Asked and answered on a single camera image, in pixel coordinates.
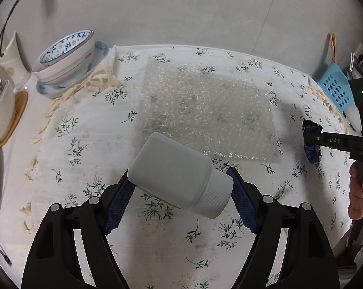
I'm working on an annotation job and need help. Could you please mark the white paper cup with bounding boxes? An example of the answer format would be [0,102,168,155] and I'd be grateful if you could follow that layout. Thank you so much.
[0,32,31,76]

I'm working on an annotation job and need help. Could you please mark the wooden chopsticks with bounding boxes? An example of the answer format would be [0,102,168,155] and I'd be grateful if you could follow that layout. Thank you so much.
[328,32,338,64]

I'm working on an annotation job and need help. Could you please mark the white plastic bottle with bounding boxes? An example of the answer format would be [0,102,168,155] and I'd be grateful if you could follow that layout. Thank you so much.
[127,132,234,220]

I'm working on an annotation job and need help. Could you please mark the blue foil wrapper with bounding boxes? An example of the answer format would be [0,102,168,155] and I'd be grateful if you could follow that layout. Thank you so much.
[302,120,322,164]

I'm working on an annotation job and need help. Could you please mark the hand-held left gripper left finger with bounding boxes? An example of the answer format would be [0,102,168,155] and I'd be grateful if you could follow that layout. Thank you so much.
[21,175,137,289]

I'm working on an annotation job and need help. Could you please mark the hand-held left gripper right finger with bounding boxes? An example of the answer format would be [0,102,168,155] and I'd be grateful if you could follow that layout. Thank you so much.
[227,167,340,289]

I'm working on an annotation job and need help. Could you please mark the blue plastic basket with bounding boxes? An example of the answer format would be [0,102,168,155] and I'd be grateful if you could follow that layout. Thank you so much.
[318,63,352,112]

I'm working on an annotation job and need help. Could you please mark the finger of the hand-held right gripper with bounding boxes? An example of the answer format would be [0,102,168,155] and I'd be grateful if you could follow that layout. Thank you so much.
[303,132,363,158]

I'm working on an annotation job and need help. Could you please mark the clear bubble wrap sheet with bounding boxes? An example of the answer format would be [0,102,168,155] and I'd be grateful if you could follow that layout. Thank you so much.
[133,55,283,164]

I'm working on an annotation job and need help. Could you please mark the stack of patterned bowls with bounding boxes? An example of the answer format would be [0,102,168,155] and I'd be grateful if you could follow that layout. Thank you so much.
[36,40,108,98]

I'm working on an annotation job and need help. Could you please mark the white floral tablecloth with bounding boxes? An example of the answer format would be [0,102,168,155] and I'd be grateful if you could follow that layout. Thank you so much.
[19,45,354,289]

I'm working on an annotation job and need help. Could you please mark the person's right hand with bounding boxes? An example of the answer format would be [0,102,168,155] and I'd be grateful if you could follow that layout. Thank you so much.
[349,161,363,221]

